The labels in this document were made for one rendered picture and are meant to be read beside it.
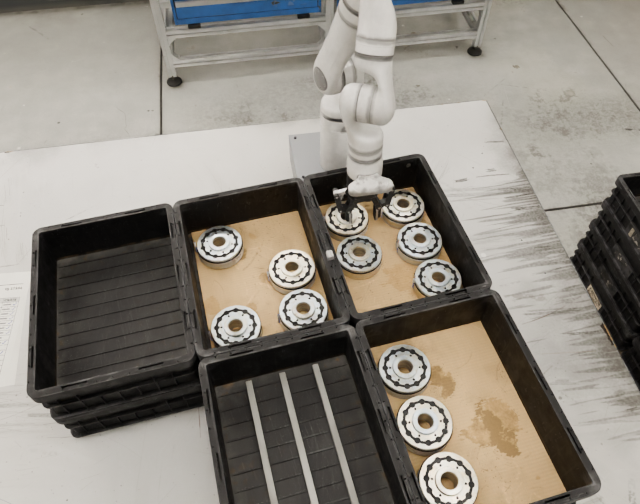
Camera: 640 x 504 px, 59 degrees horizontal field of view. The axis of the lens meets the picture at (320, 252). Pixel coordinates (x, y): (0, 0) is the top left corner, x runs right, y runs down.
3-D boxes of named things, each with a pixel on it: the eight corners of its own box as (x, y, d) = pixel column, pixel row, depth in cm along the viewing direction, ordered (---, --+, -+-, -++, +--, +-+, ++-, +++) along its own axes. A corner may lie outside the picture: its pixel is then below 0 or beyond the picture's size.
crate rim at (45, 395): (36, 235, 124) (32, 229, 122) (173, 208, 128) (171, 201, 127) (31, 405, 101) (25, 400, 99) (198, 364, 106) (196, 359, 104)
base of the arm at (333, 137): (316, 152, 155) (316, 101, 141) (349, 147, 156) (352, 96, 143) (324, 176, 149) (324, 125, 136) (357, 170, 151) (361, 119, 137)
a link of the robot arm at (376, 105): (388, 132, 104) (400, 54, 97) (342, 124, 106) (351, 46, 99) (395, 122, 110) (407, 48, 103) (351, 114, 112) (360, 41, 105)
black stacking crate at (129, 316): (53, 261, 131) (33, 231, 122) (181, 235, 136) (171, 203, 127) (52, 423, 109) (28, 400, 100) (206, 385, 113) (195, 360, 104)
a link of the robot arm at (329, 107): (346, 36, 131) (343, 97, 144) (312, 49, 127) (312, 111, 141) (371, 55, 126) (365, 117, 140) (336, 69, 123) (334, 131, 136)
